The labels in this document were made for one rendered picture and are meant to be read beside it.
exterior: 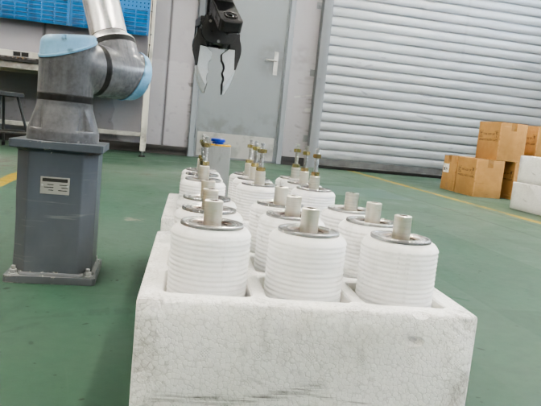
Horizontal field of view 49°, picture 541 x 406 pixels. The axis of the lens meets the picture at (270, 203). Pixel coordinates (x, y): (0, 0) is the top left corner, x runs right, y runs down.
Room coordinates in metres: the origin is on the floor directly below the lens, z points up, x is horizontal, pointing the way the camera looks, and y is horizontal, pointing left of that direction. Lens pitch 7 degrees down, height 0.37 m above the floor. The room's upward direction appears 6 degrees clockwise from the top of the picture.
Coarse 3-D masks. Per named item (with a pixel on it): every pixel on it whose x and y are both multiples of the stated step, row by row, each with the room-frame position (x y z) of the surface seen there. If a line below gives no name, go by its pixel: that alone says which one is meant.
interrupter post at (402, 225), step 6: (396, 216) 0.72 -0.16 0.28; (402, 216) 0.72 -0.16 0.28; (408, 216) 0.73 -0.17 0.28; (396, 222) 0.72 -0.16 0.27; (402, 222) 0.72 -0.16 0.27; (408, 222) 0.72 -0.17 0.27; (396, 228) 0.72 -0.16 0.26; (402, 228) 0.72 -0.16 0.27; (408, 228) 0.72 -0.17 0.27; (396, 234) 0.72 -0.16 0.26; (402, 234) 0.72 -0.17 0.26; (408, 234) 0.72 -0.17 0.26; (408, 240) 0.72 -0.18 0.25
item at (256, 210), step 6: (252, 210) 0.92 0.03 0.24; (258, 210) 0.91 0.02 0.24; (264, 210) 0.90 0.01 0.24; (252, 216) 0.92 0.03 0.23; (258, 216) 0.91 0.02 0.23; (252, 222) 0.92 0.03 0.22; (252, 228) 0.92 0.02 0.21; (252, 234) 0.92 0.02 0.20; (252, 240) 0.92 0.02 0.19; (252, 246) 0.91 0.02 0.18; (252, 252) 0.91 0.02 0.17
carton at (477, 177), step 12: (468, 168) 4.72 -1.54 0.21; (480, 168) 4.60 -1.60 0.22; (492, 168) 4.62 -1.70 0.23; (456, 180) 4.87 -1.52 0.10; (468, 180) 4.69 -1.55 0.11; (480, 180) 4.60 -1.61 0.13; (492, 180) 4.62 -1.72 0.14; (456, 192) 4.84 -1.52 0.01; (468, 192) 4.67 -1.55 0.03; (480, 192) 4.61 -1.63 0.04; (492, 192) 4.63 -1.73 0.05
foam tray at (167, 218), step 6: (168, 198) 1.43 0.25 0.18; (174, 198) 1.42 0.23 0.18; (168, 204) 1.31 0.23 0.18; (174, 204) 1.32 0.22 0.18; (168, 210) 1.22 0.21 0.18; (174, 210) 1.23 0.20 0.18; (162, 216) 1.15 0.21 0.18; (168, 216) 1.15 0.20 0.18; (174, 216) 1.16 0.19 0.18; (162, 222) 1.13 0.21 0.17; (168, 222) 1.14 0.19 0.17; (246, 222) 1.17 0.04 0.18; (162, 228) 1.13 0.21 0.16; (168, 228) 1.14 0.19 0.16
